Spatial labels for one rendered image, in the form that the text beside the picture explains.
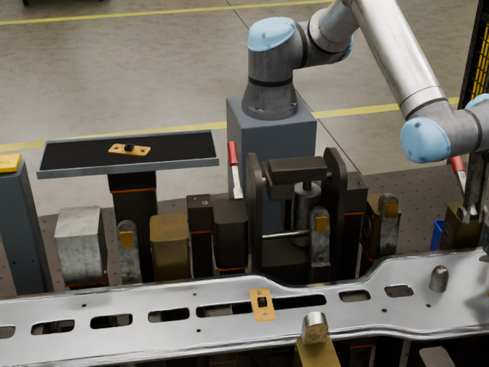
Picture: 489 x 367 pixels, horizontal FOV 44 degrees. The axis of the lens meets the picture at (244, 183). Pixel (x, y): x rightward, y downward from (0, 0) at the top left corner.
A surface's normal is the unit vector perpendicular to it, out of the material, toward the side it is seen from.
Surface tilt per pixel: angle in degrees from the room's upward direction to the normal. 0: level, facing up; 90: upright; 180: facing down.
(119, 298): 0
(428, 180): 0
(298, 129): 90
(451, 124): 35
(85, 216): 0
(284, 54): 88
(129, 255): 78
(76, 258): 90
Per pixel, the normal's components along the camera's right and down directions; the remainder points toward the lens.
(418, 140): -0.92, 0.21
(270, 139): 0.22, 0.51
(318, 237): 0.14, 0.33
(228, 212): 0.00, -0.85
